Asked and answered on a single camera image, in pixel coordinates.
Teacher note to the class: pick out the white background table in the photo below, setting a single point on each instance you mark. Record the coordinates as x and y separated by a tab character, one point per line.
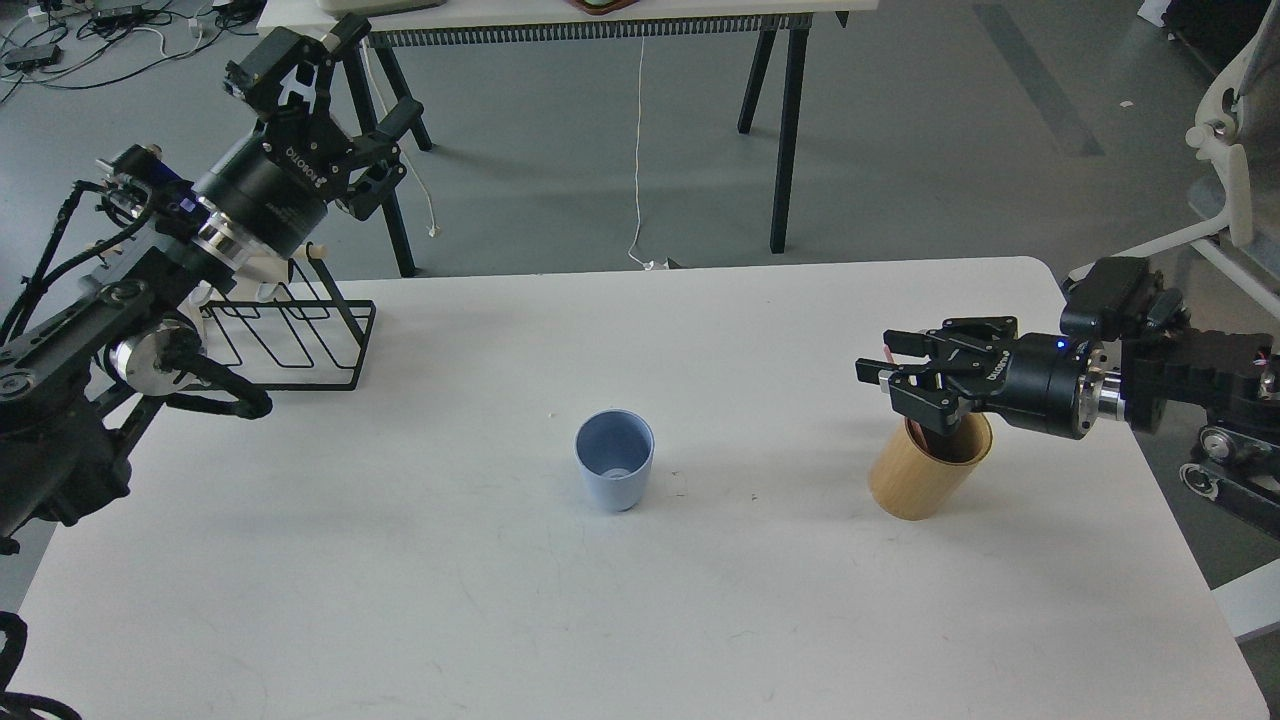
460	23

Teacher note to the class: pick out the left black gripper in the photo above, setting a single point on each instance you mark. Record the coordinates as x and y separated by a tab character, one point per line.
267	194

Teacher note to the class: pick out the white mug on rack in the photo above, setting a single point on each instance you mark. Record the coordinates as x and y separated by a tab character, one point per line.
263	279

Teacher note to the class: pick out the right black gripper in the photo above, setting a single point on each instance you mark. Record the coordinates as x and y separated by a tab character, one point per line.
981	363

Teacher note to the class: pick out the black wire dish rack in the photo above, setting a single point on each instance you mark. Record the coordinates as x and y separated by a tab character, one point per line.
317	340

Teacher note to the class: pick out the bamboo cylinder holder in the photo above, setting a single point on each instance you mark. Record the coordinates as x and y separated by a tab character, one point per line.
916	473

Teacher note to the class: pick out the white office chair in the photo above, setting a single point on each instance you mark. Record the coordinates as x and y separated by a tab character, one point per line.
1235	131

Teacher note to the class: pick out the blue plastic cup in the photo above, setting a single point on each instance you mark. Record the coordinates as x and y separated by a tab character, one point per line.
615	449

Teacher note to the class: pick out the white table edge corner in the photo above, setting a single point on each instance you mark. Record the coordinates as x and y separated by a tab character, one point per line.
1250	604

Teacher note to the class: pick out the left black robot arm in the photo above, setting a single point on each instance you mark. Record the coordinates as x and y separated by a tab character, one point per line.
96	343

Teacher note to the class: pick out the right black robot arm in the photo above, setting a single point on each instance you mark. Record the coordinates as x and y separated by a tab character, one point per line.
1125	350

